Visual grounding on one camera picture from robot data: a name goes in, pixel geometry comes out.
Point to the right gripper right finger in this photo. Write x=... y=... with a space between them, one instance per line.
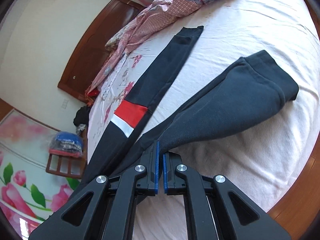
x=214 y=207

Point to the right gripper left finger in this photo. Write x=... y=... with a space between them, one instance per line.
x=105 y=208

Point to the dark navy track pants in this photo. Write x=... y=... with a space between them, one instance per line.
x=248 y=92

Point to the black clothing pile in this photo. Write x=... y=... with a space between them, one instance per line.
x=81 y=119

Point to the wooden chair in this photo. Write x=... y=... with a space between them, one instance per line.
x=66 y=166

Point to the floral sliding wardrobe door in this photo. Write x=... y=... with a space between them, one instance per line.
x=29 y=194

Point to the bagged blue red clothes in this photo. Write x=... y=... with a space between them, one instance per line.
x=66 y=144

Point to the dark wooden headboard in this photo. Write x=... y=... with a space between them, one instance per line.
x=90 y=54

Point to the bed with white floral sheet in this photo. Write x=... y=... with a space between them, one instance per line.
x=265 y=160

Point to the red checked patterned blanket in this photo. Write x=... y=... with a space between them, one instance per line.
x=157 y=16

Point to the white wall switch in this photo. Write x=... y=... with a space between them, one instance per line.
x=64 y=104

